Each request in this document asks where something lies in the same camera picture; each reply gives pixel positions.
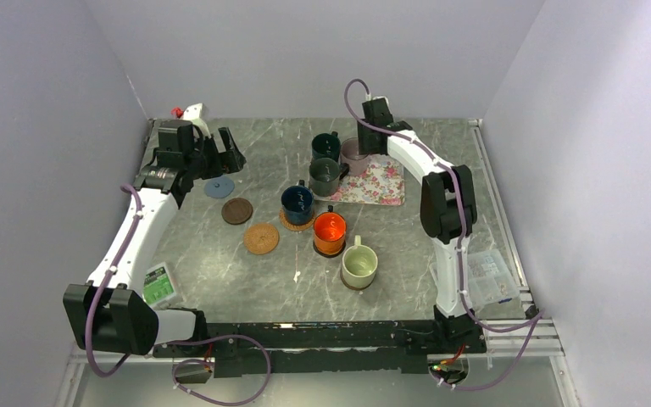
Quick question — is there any mauve grey mug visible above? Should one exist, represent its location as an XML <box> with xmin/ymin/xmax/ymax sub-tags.
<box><xmin>340</xmin><ymin>137</ymin><xmax>370</xmax><ymax>176</ymax></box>

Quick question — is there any blue round coaster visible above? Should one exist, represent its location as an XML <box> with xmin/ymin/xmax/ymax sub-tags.
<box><xmin>203</xmin><ymin>176</ymin><xmax>235</xmax><ymax>199</ymax></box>

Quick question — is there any dark wooden coaster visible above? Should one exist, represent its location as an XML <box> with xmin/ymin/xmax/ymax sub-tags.
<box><xmin>342</xmin><ymin>279</ymin><xmax>374</xmax><ymax>291</ymax></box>
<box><xmin>221</xmin><ymin>198</ymin><xmax>253</xmax><ymax>225</ymax></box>

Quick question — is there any grey green mug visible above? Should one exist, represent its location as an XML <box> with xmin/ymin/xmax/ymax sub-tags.
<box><xmin>309</xmin><ymin>158</ymin><xmax>350</xmax><ymax>197</ymax></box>

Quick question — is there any woven rattan coaster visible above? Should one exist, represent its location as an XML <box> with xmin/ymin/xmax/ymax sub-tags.
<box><xmin>279</xmin><ymin>209</ymin><xmax>316</xmax><ymax>232</ymax></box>
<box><xmin>243</xmin><ymin>223</ymin><xmax>280</xmax><ymax>255</ymax></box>

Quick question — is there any navy blue mug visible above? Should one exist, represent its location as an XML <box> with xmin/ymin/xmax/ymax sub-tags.
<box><xmin>281</xmin><ymin>180</ymin><xmax>314</xmax><ymax>226</ymax></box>

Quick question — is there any orange mug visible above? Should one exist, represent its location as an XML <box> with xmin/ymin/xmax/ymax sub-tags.
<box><xmin>313</xmin><ymin>205</ymin><xmax>347</xmax><ymax>253</ymax></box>

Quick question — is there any orange black round coaster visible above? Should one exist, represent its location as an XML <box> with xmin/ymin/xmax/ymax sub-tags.
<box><xmin>312</xmin><ymin>243</ymin><xmax>346</xmax><ymax>259</ymax></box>

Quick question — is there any pale green mug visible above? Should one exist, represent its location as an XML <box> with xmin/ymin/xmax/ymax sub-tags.
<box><xmin>341</xmin><ymin>235</ymin><xmax>378</xmax><ymax>287</ymax></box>

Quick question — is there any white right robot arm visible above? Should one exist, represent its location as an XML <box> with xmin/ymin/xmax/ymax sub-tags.
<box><xmin>359</xmin><ymin>97</ymin><xmax>477</xmax><ymax>317</ymax></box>

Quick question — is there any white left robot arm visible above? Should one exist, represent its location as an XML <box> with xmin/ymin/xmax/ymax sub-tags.
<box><xmin>63</xmin><ymin>120</ymin><xmax>246</xmax><ymax>356</ymax></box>

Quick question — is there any floral serving tray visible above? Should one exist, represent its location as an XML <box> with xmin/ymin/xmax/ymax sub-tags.
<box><xmin>315</xmin><ymin>155</ymin><xmax>405</xmax><ymax>206</ymax></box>

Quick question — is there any dark green mug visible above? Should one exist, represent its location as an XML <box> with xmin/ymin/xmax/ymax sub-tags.
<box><xmin>310</xmin><ymin>131</ymin><xmax>342</xmax><ymax>162</ymax></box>

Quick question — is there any green label tag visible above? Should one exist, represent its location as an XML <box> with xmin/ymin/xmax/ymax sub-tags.
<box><xmin>142</xmin><ymin>262</ymin><xmax>179</xmax><ymax>309</ymax></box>

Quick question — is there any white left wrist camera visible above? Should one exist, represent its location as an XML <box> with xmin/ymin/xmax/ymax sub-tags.
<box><xmin>170</xmin><ymin>103</ymin><xmax>210</xmax><ymax>137</ymax></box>

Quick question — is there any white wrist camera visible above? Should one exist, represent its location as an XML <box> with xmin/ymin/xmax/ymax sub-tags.
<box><xmin>170</xmin><ymin>103</ymin><xmax>210</xmax><ymax>137</ymax></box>
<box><xmin>365</xmin><ymin>94</ymin><xmax>389</xmax><ymax>105</ymax></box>

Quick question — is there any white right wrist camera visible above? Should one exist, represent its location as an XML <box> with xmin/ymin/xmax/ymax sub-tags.
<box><xmin>365</xmin><ymin>94</ymin><xmax>389</xmax><ymax>105</ymax></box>

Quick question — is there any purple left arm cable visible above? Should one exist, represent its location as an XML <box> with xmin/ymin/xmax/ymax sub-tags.
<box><xmin>84</xmin><ymin>185</ymin><xmax>272</xmax><ymax>407</ymax></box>

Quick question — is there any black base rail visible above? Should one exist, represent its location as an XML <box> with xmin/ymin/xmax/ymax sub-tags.
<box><xmin>153</xmin><ymin>317</ymin><xmax>487</xmax><ymax>378</ymax></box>

